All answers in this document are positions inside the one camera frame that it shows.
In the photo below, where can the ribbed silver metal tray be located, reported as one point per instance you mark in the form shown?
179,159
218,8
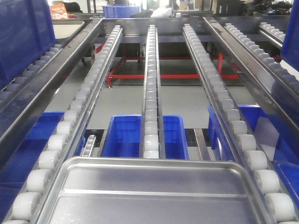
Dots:
145,191

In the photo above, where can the grey tray far left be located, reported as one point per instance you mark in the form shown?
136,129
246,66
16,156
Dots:
66,29

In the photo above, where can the centre white roller track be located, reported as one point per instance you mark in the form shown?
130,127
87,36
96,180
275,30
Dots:
152,124

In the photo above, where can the white roller track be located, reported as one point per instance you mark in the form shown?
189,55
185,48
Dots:
243,146
152,124
67,136

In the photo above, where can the blue bin lower centre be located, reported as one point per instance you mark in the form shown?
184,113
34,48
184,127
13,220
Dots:
123,137

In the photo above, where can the blue bin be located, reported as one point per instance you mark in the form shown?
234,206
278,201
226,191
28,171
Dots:
14,174
26,33
123,137
285,158

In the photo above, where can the short lower roller track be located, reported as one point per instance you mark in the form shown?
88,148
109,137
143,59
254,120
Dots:
89,146

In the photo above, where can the blue bin background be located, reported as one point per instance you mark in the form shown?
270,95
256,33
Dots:
120,11

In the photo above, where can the blue bin lower right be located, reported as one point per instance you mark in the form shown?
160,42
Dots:
285,158

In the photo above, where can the orange cardboard box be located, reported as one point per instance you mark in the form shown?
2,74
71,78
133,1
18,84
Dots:
58,11

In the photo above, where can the blue bin lower left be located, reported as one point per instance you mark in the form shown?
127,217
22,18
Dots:
14,174

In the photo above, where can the far right roller track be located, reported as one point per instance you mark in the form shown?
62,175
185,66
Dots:
281,73

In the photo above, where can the far left roller track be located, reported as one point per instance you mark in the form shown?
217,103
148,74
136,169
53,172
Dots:
7,92

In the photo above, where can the blue bin upper left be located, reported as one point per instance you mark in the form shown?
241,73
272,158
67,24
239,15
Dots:
26,33

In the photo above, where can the left white roller track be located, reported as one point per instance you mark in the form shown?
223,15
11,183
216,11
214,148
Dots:
67,136

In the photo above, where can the blue bin right edge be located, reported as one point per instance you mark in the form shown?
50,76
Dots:
290,48

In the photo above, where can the right white roller track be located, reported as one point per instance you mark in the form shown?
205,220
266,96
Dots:
243,146

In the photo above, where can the red metal cart frame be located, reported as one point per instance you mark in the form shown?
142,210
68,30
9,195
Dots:
176,65

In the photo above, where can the right steel divider rail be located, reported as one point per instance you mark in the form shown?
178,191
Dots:
279,102

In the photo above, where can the steel divider rail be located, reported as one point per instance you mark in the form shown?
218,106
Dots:
279,102
19,114

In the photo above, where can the left steel divider rail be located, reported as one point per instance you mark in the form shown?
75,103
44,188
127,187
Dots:
19,114

